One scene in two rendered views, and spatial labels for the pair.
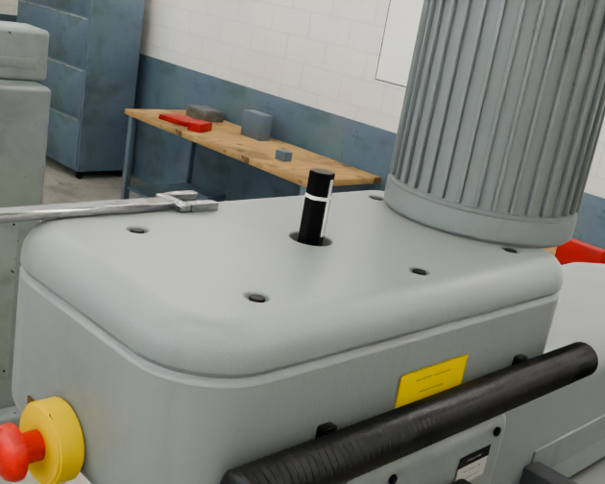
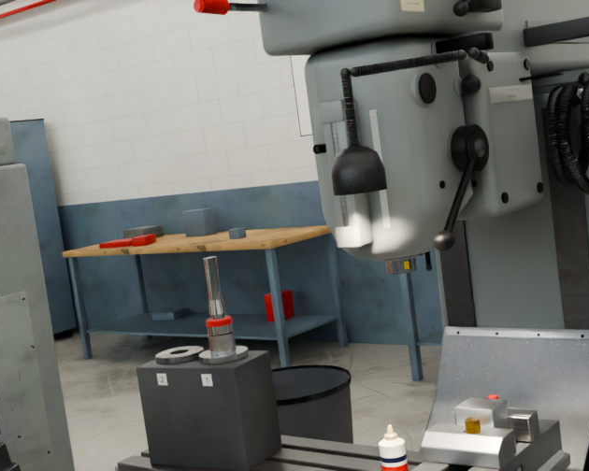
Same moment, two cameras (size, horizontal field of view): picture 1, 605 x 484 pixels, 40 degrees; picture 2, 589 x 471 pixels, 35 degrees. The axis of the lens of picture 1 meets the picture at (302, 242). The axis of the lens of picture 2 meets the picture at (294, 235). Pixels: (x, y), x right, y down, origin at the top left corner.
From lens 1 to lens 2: 0.99 m
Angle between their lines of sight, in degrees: 12
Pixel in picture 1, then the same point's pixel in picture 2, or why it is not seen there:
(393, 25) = (301, 80)
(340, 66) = (263, 138)
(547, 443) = (533, 20)
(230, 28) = (143, 145)
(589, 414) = (554, 14)
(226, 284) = not seen: outside the picture
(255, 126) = (199, 222)
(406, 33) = not seen: hidden behind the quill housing
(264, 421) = not seen: outside the picture
